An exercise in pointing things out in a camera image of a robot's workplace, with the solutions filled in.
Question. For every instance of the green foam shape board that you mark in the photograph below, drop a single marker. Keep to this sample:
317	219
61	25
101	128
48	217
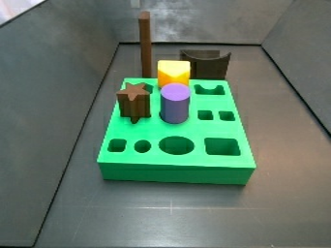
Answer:
204	150

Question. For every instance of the black curved fixture stand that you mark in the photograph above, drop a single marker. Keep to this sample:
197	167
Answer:
208	65

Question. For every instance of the purple cylinder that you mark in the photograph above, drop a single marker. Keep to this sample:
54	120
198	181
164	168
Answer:
173	103

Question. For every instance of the brown star prism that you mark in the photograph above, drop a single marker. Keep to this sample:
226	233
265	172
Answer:
133	101

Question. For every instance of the yellow block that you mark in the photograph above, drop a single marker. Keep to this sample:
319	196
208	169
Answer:
172	71

